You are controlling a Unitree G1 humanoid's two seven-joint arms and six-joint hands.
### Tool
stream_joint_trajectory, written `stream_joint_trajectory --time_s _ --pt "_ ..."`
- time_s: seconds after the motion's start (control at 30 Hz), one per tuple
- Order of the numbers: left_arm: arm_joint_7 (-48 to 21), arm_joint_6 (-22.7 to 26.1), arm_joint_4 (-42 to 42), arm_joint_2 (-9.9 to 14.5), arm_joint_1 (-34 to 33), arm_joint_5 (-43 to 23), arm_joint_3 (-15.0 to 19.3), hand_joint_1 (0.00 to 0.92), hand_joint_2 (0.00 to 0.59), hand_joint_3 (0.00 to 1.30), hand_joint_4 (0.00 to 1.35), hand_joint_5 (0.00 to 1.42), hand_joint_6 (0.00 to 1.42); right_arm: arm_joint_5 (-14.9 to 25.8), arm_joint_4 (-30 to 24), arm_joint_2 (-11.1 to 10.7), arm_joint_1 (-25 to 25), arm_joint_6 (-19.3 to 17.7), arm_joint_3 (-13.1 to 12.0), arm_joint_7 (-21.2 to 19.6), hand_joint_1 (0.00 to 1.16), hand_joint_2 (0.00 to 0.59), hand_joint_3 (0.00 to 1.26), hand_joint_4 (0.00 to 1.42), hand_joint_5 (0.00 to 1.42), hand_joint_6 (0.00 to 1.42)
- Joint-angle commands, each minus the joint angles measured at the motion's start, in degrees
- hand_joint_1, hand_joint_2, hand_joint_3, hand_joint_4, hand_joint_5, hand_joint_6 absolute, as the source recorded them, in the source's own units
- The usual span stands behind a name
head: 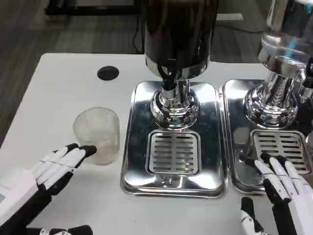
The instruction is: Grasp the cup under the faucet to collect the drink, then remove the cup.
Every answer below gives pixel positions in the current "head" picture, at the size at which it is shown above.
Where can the dark drink dispenser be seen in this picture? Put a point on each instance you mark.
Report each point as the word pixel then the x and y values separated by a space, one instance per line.
pixel 174 61

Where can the clear ribbed glass cup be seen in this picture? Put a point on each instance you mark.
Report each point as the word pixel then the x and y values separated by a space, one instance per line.
pixel 97 135

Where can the clear drink dispenser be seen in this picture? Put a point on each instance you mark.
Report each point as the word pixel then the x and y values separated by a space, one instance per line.
pixel 281 73

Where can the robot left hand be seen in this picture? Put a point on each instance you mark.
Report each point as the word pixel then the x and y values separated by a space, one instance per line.
pixel 22 186

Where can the steel drip tray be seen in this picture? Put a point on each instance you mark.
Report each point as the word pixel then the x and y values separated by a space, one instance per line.
pixel 173 139
pixel 266 147

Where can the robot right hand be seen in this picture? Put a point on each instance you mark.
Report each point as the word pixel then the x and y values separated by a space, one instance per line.
pixel 286 178

